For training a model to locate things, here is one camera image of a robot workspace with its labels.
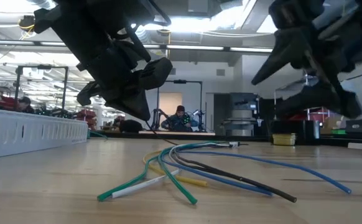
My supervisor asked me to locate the bundle of grey wires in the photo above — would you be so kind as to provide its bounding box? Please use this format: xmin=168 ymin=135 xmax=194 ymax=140
xmin=96 ymin=142 xmax=219 ymax=202

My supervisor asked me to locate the yellow ceiling cord reel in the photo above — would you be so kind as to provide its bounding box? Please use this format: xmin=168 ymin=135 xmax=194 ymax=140
xmin=17 ymin=14 xmax=36 ymax=32

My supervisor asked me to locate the open laptop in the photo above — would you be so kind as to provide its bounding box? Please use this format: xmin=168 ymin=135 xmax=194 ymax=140
xmin=345 ymin=118 xmax=362 ymax=134

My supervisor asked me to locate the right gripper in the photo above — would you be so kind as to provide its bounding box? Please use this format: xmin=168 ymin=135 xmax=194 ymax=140
xmin=251 ymin=0 xmax=362 ymax=119

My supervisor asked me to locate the blue cable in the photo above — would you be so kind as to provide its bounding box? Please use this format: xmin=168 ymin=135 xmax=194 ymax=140
xmin=161 ymin=149 xmax=274 ymax=197

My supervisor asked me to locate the metal rack with red bins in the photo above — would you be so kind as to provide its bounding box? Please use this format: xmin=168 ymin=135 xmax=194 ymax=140
xmin=305 ymin=74 xmax=340 ymax=123

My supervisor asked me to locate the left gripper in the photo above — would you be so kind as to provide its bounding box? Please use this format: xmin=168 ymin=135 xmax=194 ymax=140
xmin=33 ymin=0 xmax=172 ymax=122

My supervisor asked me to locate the yellow cable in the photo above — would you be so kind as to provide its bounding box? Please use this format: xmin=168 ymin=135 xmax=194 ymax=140
xmin=142 ymin=150 xmax=209 ymax=188

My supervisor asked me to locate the white cable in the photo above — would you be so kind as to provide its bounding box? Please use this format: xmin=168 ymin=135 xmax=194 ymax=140
xmin=111 ymin=143 xmax=231 ymax=199

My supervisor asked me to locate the black gantry frame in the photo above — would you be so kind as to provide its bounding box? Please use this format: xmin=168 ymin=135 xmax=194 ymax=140
xmin=155 ymin=79 xmax=204 ymax=132
xmin=14 ymin=64 xmax=69 ymax=111

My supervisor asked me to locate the white slotted cable duct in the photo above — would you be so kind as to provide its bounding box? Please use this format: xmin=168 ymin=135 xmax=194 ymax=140
xmin=0 ymin=107 xmax=88 ymax=161

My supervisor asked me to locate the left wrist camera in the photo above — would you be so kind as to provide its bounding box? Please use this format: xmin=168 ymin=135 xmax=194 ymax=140
xmin=130 ymin=57 xmax=174 ymax=91

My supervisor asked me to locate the person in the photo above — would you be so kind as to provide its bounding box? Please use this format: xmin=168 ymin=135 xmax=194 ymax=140
xmin=113 ymin=115 xmax=144 ymax=134
xmin=17 ymin=96 xmax=35 ymax=114
xmin=160 ymin=105 xmax=199 ymax=133

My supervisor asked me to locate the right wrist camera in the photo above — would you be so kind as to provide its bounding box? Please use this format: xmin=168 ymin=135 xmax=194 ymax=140
xmin=268 ymin=0 xmax=314 ymax=31

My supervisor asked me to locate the small tape roll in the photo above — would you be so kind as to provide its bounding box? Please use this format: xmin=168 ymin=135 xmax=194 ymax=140
xmin=272 ymin=133 xmax=297 ymax=146

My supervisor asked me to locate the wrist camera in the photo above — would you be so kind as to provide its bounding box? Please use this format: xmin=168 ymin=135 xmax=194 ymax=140
xmin=268 ymin=0 xmax=314 ymax=31
xmin=130 ymin=57 xmax=174 ymax=91

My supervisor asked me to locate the grey cylindrical machine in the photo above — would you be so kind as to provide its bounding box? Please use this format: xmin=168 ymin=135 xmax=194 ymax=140
xmin=221 ymin=92 xmax=259 ymax=137

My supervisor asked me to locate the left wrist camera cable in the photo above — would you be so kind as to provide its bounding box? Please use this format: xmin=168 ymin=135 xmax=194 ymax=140
xmin=123 ymin=0 xmax=172 ymax=62

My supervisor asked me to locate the green cable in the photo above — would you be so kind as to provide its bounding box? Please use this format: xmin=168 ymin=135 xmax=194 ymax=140
xmin=157 ymin=142 xmax=198 ymax=205

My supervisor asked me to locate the ceiling light strip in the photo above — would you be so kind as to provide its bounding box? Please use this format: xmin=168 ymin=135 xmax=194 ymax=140
xmin=0 ymin=39 xmax=274 ymax=52

